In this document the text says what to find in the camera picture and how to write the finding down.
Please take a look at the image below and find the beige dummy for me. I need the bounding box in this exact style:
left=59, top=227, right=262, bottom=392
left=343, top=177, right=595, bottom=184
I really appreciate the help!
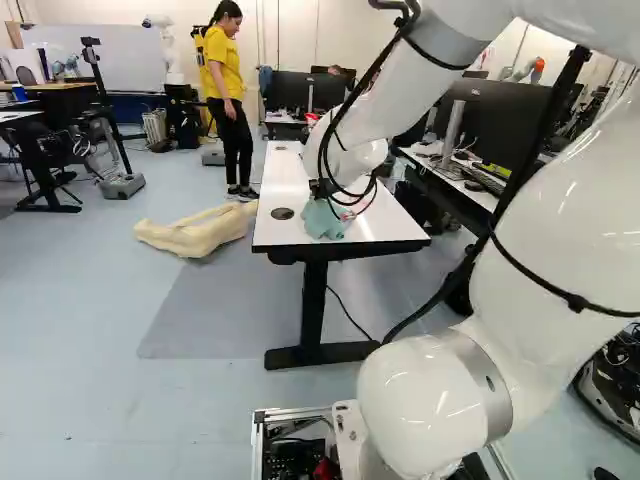
left=132, top=199, right=260, bottom=260

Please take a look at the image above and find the white robot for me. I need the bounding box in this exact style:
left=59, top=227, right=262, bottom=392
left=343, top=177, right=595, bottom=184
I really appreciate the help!
left=141, top=13, right=187, bottom=85

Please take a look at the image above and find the white desk with black frame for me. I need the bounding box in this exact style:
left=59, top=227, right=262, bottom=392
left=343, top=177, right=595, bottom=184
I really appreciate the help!
left=393, top=141, right=554, bottom=239

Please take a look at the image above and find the white table with black legs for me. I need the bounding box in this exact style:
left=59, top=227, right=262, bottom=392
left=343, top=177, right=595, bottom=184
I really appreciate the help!
left=251, top=139, right=433, bottom=372

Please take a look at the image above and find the black keyboard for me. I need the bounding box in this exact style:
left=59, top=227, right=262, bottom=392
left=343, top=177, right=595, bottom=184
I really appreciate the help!
left=460, top=162, right=512, bottom=197

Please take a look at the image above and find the black tripod stand with camera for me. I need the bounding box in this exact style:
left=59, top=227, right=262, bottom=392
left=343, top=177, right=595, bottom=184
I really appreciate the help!
left=74, top=35, right=148, bottom=201

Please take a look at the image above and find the person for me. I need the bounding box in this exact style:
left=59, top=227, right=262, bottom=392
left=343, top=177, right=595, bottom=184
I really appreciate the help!
left=199, top=0, right=261, bottom=203

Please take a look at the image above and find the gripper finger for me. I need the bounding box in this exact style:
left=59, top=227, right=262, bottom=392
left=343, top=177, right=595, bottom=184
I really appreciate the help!
left=325, top=196, right=359, bottom=224

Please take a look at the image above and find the green towel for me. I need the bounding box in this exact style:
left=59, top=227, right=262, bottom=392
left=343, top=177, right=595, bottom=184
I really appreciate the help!
left=299, top=196, right=350, bottom=242

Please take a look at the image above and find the translucent grey floor mat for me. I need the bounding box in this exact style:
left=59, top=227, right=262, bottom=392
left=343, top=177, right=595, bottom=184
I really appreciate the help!
left=136, top=248, right=381, bottom=360

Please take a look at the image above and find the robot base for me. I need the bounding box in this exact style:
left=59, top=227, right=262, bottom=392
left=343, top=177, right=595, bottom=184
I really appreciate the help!
left=249, top=398, right=506, bottom=480

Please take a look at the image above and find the black computer monitor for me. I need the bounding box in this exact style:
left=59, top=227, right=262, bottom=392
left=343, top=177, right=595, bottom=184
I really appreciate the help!
left=432, top=78, right=557, bottom=174

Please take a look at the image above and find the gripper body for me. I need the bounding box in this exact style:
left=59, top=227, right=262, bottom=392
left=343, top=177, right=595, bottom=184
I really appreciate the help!
left=309, top=178, right=337, bottom=202

